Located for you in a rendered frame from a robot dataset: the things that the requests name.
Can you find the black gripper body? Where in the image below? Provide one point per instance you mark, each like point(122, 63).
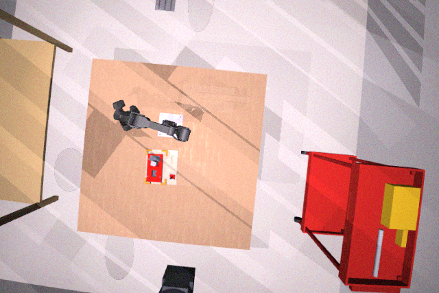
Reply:
point(119, 105)

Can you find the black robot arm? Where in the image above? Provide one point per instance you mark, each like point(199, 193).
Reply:
point(141, 121)

